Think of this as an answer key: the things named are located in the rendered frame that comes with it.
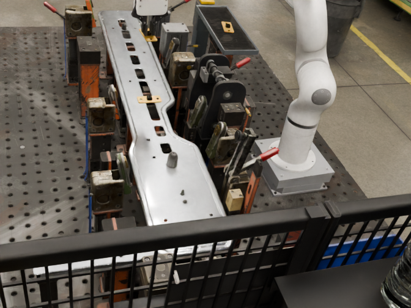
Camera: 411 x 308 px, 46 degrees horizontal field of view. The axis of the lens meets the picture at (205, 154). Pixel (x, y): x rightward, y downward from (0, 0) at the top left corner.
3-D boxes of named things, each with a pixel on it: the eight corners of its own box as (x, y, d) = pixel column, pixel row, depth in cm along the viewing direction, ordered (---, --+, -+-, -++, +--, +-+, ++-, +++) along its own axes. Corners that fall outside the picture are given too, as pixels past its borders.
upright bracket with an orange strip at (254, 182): (221, 273, 156) (255, 158, 124) (225, 272, 157) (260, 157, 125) (224, 280, 154) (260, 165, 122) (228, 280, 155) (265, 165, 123)
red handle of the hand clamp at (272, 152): (225, 168, 140) (274, 142, 138) (228, 172, 141) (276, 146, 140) (230, 178, 137) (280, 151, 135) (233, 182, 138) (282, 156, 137)
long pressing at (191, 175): (90, 11, 218) (90, 8, 217) (140, 12, 225) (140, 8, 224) (156, 260, 121) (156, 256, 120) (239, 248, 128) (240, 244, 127)
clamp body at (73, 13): (62, 76, 227) (58, 2, 204) (93, 75, 232) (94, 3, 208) (63, 88, 220) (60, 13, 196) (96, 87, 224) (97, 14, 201)
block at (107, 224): (96, 276, 148) (96, 215, 130) (132, 271, 152) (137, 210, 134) (99, 303, 142) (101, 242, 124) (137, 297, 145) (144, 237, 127)
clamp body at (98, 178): (84, 244, 157) (82, 165, 134) (120, 239, 161) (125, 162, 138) (87, 267, 151) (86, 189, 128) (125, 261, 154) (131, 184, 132)
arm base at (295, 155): (299, 137, 203) (310, 101, 191) (324, 167, 190) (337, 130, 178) (259, 145, 196) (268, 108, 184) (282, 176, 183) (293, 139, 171)
